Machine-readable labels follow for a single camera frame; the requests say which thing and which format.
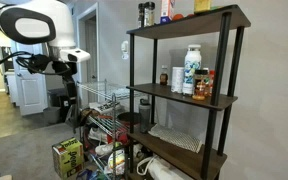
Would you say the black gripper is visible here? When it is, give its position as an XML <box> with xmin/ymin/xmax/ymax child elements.
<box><xmin>52</xmin><ymin>60</ymin><xmax>79</xmax><ymax>105</ymax></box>

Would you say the glass jar with black lid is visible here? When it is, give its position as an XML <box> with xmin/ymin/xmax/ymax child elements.
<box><xmin>143</xmin><ymin>1</ymin><xmax>156</xmax><ymax>27</ymax></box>

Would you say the black trash bin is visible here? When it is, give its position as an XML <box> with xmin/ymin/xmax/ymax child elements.
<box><xmin>46</xmin><ymin>87</ymin><xmax>77</xmax><ymax>123</ymax></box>

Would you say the grey folded item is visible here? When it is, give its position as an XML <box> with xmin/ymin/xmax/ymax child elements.
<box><xmin>65</xmin><ymin>98</ymin><xmax>84</xmax><ymax>135</ymax></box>

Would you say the brown item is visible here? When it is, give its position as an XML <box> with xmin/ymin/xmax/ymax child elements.
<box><xmin>80</xmin><ymin>107</ymin><xmax>102</xmax><ymax>127</ymax></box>

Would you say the small grey bin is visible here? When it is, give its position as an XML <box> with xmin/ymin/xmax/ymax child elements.
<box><xmin>42</xmin><ymin>106</ymin><xmax>62</xmax><ymax>125</ymax></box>

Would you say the black and white patterned box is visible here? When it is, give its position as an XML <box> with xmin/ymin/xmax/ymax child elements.
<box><xmin>88</xmin><ymin>100</ymin><xmax>122</xmax><ymax>115</ymax></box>

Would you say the white panel door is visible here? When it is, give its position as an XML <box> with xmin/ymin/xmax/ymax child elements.
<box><xmin>12</xmin><ymin>41</ymin><xmax>49</xmax><ymax>117</ymax></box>

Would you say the white shoe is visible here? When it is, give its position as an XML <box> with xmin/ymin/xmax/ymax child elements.
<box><xmin>87</xmin><ymin>126</ymin><xmax>110</xmax><ymax>145</ymax></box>
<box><xmin>94</xmin><ymin>141</ymin><xmax>124</xmax><ymax>157</ymax></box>

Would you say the red item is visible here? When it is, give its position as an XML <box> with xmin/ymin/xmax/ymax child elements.
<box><xmin>98</xmin><ymin>114</ymin><xmax>130</xmax><ymax>145</ymax></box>

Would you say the white cabinet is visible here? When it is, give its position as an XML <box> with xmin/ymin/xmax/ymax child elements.
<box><xmin>3</xmin><ymin>71</ymin><xmax>19</xmax><ymax>107</ymax></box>

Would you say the green and yellow cardboard box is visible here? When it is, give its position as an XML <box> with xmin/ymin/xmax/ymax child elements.
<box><xmin>51</xmin><ymin>137</ymin><xmax>85</xmax><ymax>180</ymax></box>

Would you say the grey drinking bottle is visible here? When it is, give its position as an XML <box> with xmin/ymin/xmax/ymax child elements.
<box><xmin>138</xmin><ymin>98</ymin><xmax>152</xmax><ymax>134</ymax></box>

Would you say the blue item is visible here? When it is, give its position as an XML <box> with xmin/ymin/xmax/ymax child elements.
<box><xmin>76</xmin><ymin>168</ymin><xmax>100</xmax><ymax>180</ymax></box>

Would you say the small brown syrup bottle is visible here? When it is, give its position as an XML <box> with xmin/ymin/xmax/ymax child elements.
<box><xmin>159</xmin><ymin>64</ymin><xmax>169</xmax><ymax>86</ymax></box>

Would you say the white cylindrical canister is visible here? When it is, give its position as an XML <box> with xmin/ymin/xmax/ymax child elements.
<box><xmin>170</xmin><ymin>66</ymin><xmax>186</xmax><ymax>94</ymax></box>

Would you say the white mesh cloth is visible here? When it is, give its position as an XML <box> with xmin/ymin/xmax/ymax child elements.
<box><xmin>147</xmin><ymin>123</ymin><xmax>204</xmax><ymax>154</ymax></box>

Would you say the white bag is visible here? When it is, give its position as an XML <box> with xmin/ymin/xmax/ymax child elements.
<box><xmin>136</xmin><ymin>154</ymin><xmax>196</xmax><ymax>180</ymax></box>

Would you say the white patterned water bottle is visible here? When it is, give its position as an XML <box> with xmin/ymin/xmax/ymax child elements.
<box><xmin>182</xmin><ymin>44</ymin><xmax>203</xmax><ymax>97</ymax></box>

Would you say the orange fruit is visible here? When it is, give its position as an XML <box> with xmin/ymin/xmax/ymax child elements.
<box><xmin>172</xmin><ymin>13</ymin><xmax>185</xmax><ymax>22</ymax></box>

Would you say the red-lidded seasoning bottle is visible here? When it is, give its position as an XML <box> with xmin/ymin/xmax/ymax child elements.
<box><xmin>207</xmin><ymin>69</ymin><xmax>216</xmax><ymax>98</ymax></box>

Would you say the grey door with frame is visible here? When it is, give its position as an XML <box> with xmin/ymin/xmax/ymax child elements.
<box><xmin>76</xmin><ymin>2</ymin><xmax>100</xmax><ymax>105</ymax></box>

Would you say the metal wire rack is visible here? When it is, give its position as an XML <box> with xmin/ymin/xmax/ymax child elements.
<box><xmin>75</xmin><ymin>79</ymin><xmax>149</xmax><ymax>180</ymax></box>

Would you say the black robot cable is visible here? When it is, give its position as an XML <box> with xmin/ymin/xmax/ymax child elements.
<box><xmin>0</xmin><ymin>3</ymin><xmax>72</xmax><ymax>76</ymax></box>

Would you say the white wall intercom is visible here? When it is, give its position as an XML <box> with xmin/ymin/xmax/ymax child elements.
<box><xmin>120</xmin><ymin>40</ymin><xmax>131</xmax><ymax>61</ymax></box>

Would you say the dark wood black-frame shelf unit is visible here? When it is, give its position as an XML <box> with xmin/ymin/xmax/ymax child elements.
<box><xmin>126</xmin><ymin>3</ymin><xmax>252</xmax><ymax>180</ymax></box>

